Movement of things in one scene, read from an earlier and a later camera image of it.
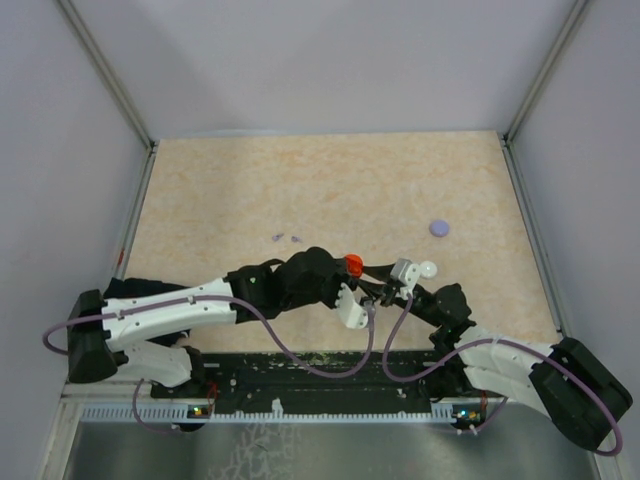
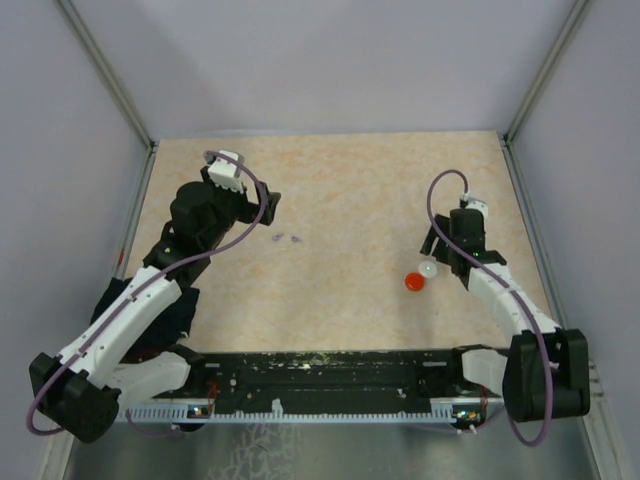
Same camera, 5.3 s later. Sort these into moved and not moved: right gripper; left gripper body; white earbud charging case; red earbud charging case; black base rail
Moved: right gripper; left gripper body; red earbud charging case
Not moved: white earbud charging case; black base rail
